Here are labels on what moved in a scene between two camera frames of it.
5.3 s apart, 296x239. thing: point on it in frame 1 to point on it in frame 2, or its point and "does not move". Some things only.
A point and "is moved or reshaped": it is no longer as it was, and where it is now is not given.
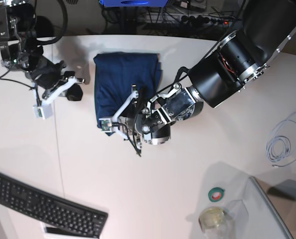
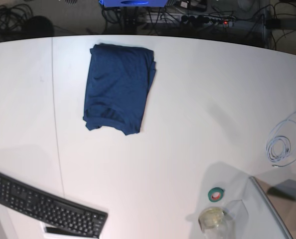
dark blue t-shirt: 115,74 is moved or reshaped
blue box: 133,3 does not move
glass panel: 289,198 does not move
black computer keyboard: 53,210 does not move
